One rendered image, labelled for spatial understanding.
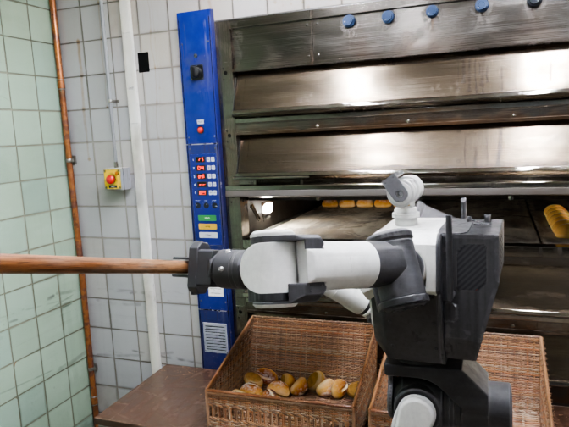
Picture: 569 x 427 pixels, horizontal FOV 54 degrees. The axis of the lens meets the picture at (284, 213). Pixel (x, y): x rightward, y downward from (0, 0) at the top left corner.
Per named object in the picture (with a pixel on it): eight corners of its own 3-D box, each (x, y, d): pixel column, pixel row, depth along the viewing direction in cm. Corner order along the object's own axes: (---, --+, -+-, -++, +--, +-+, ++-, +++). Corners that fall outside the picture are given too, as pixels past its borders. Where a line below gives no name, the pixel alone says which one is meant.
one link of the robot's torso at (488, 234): (505, 335, 142) (505, 196, 137) (498, 394, 111) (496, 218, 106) (389, 324, 154) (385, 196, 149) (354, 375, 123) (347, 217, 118)
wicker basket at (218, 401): (254, 373, 248) (251, 313, 244) (381, 386, 229) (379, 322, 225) (204, 429, 202) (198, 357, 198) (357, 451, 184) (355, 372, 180)
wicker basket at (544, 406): (391, 388, 227) (389, 323, 223) (543, 405, 208) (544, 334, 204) (366, 454, 182) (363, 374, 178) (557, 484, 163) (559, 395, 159)
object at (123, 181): (113, 188, 262) (112, 167, 261) (132, 188, 259) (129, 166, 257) (103, 190, 255) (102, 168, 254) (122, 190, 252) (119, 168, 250)
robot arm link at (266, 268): (247, 298, 111) (233, 303, 92) (245, 247, 112) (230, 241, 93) (301, 296, 111) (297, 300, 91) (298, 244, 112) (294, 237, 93)
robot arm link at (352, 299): (323, 285, 163) (374, 314, 169) (328, 307, 154) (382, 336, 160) (345, 260, 160) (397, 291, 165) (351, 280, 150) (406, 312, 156)
